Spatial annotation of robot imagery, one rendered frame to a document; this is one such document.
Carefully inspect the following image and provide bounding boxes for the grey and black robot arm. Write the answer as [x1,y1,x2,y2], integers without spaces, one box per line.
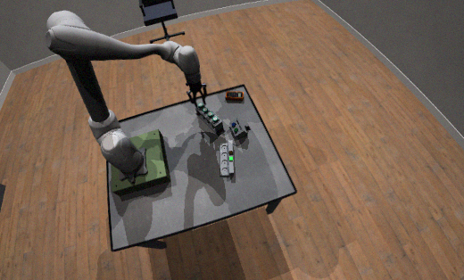
[46,11,201,182]

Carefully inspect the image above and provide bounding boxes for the orange digital multimeter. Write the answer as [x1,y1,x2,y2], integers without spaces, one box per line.
[226,92,244,101]

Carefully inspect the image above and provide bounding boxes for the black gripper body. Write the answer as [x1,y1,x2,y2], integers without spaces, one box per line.
[188,80,203,93]

